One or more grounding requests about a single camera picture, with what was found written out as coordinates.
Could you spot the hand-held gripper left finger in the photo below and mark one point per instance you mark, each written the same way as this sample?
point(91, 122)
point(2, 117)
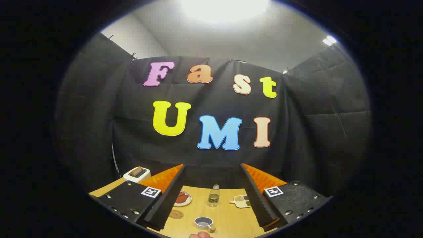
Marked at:
point(167, 201)

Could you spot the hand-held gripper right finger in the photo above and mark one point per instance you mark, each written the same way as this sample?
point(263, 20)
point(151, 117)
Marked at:
point(256, 198)

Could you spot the round cork coaster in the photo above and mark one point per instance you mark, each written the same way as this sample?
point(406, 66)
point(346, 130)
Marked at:
point(176, 214)

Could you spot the clear plastic water bottle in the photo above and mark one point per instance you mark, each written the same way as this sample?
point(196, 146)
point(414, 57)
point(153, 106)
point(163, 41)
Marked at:
point(213, 198)

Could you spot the red sausage slices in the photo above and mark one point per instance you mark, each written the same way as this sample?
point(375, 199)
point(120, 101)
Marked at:
point(181, 197)

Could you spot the cream divided dish with beans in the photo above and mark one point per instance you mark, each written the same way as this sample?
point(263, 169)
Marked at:
point(240, 201)

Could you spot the round white plate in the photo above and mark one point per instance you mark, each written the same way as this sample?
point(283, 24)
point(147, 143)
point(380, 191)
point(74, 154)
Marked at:
point(187, 202)

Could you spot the wooden table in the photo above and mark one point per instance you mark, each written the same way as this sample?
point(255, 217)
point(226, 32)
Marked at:
point(228, 216)

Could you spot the white toaster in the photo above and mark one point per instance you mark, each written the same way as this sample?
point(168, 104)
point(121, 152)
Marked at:
point(132, 178)

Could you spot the toast slice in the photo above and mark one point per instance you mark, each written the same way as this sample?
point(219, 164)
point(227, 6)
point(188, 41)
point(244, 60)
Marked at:
point(135, 171)

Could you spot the black backdrop cloth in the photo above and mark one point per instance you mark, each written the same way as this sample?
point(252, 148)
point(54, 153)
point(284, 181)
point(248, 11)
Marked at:
point(307, 132)

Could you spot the ceiling light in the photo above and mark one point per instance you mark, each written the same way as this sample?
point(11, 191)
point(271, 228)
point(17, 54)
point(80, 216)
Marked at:
point(329, 40)

